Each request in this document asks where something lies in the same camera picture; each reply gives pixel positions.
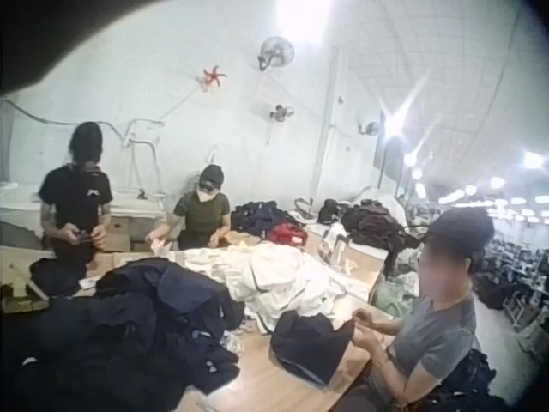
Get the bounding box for red garment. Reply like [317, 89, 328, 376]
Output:
[265, 222, 310, 244]

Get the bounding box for heap of white garments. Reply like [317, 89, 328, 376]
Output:
[173, 241, 357, 335]

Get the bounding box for heap of brown and black garments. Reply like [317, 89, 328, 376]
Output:
[317, 198, 424, 281]

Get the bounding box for dark navy garment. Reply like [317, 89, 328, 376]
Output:
[268, 309, 356, 385]

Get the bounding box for orange star decoration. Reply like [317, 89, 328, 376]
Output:
[196, 64, 228, 93]

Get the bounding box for white ironing table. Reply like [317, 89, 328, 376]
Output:
[0, 182, 167, 238]

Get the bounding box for pale green garment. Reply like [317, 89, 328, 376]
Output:
[373, 278, 420, 319]

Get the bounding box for cardboard boxes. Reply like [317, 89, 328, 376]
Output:
[102, 215, 151, 254]

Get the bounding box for heap of dark navy garments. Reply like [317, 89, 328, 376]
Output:
[0, 258, 246, 412]

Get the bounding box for rows of sewing machine tables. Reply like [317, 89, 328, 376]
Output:
[471, 231, 549, 332]

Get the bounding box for black bag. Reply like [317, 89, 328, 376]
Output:
[432, 348, 507, 412]

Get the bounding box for open cardboard box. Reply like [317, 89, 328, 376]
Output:
[0, 245, 53, 313]

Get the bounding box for white hanging hoses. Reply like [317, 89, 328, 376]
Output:
[120, 118, 166, 193]

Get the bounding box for large wall fan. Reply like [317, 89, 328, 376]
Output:
[256, 35, 296, 72]

